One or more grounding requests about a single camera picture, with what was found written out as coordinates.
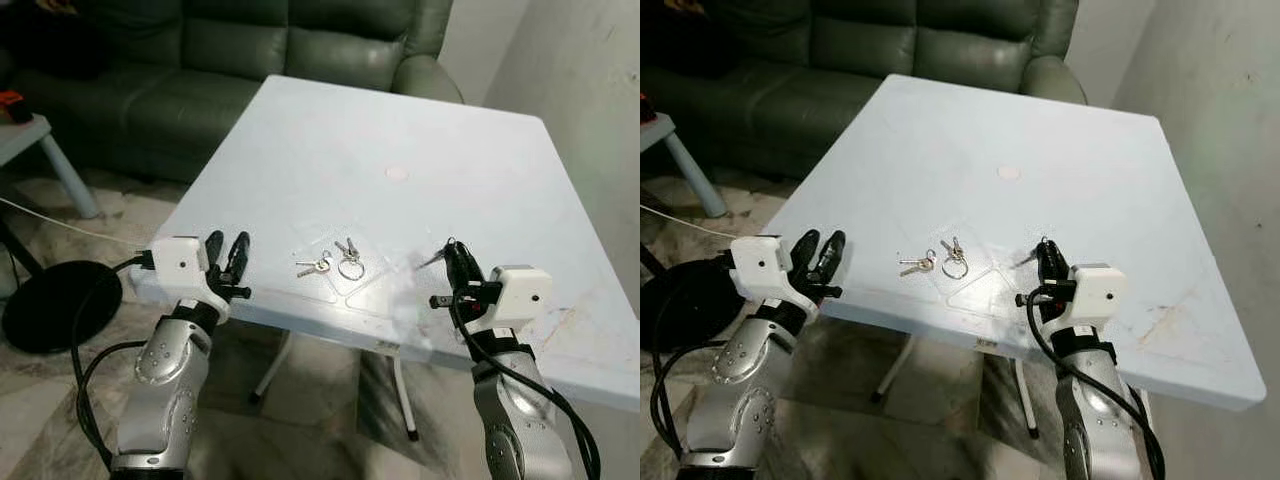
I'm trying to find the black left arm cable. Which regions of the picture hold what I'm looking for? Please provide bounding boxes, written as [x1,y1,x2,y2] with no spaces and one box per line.
[69,254,157,473]
[649,256,739,473]

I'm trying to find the thin white floor cable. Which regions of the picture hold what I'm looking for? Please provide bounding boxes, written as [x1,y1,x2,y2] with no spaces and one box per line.
[640,204,733,242]
[0,196,143,247]

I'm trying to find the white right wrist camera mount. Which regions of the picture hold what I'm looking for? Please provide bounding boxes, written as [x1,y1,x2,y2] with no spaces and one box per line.
[1069,263,1129,327]
[489,266,554,327]

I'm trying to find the dark green leather sofa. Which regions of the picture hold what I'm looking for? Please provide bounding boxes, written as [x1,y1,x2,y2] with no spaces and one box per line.
[0,0,467,187]
[640,0,1088,183]

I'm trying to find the small grey side table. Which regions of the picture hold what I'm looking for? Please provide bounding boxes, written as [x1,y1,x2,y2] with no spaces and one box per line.
[0,113,102,221]
[640,110,729,220]

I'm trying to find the black round stand base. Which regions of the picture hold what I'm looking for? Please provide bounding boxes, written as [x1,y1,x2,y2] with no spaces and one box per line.
[2,260,127,354]
[640,258,739,353]

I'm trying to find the keys on large ring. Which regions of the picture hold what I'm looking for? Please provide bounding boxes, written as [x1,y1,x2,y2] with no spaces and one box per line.
[334,237,367,282]
[939,236,970,281]

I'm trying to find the white table leg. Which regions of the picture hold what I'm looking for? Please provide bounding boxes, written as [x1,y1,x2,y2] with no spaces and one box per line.
[392,352,421,442]
[869,333,917,404]
[249,333,293,406]
[1012,356,1042,440]

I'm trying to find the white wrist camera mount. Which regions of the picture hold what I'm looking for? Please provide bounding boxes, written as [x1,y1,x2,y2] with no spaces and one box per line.
[730,237,797,302]
[148,237,212,302]
[489,266,554,327]
[1069,263,1129,327]

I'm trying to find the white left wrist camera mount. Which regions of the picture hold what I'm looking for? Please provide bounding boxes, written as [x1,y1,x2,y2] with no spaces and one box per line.
[730,237,797,302]
[148,237,212,302]

